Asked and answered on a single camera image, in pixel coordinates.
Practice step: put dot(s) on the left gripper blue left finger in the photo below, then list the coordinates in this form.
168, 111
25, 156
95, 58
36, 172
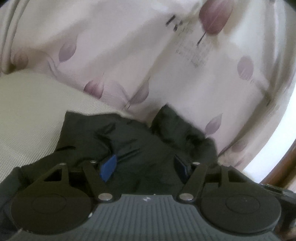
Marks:
107, 168

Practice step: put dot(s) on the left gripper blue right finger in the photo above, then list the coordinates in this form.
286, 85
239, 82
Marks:
181, 168

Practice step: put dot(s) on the black padded jacket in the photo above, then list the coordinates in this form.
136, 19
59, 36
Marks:
145, 154

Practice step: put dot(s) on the brown wooden door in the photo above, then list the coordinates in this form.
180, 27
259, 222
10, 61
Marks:
283, 174

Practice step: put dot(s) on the leaf print pink curtain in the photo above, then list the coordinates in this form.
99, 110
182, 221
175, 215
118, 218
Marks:
227, 67

